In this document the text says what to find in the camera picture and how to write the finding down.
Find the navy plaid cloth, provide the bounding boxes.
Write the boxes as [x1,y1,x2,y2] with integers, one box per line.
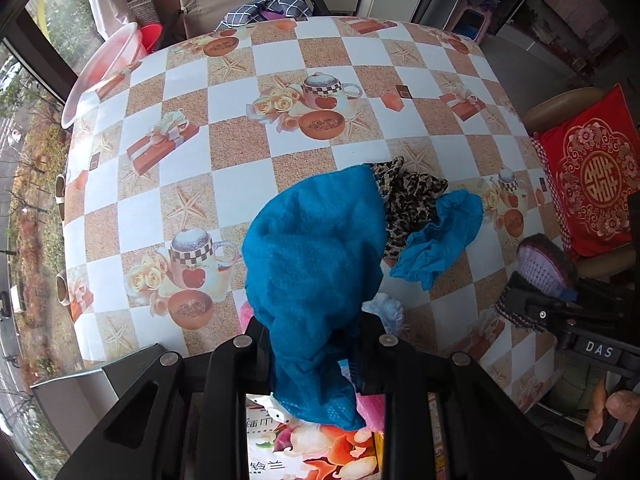
[214,0,315,32]

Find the checkered printed tablecloth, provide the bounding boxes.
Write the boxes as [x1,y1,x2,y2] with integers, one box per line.
[59,16,558,413]

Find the white cardboard box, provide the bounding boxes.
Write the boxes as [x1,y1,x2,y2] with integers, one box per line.
[30,344,172,457]

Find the red embroidered cushion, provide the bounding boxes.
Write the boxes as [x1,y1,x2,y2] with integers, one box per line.
[531,84,640,261]

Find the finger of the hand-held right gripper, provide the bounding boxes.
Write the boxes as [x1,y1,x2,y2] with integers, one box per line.
[496,272,581,334]
[560,282,601,308]

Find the tan chair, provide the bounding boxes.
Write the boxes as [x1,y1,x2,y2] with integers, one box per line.
[521,87,607,137]

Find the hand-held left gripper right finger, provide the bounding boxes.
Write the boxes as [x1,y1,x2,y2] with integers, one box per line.
[356,316,574,480]

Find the leopard print scarf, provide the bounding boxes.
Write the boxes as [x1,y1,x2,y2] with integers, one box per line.
[370,156,450,261]

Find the translucent white basin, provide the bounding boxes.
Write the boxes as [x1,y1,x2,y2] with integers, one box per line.
[60,22,147,129]

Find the floral printed carton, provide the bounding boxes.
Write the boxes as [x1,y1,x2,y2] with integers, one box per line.
[245,392,387,480]

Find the light blue fluffy cloth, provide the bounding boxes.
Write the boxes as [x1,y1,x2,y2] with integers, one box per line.
[362,294,405,336]

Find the person's right hand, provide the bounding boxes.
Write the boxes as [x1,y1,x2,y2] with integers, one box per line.
[606,389,640,442]

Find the small blue cloth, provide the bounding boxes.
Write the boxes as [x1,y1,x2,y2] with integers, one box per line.
[390,190,485,291]

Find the red bucket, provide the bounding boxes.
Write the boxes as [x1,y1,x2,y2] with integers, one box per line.
[139,23,164,55]

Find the large blue knit cloth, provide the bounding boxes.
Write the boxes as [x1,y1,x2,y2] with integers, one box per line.
[241,165,388,432]

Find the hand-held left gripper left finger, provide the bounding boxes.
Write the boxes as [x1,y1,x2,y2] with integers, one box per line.
[55,316,274,480]

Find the pink plastic stool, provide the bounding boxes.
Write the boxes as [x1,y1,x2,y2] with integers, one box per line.
[454,6,495,45]

